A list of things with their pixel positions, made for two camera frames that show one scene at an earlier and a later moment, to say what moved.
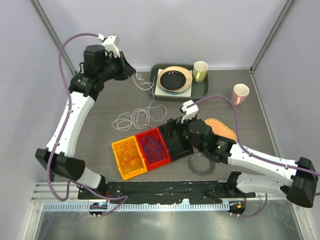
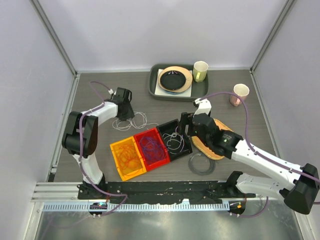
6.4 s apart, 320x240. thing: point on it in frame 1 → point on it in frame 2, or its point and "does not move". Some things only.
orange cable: x=130 y=159 does not move
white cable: x=140 y=118 → x=176 y=140
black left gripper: x=126 y=70 → x=129 y=114
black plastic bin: x=178 y=137 does not move
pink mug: x=239 y=94 does not move
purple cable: x=153 y=150 does not move
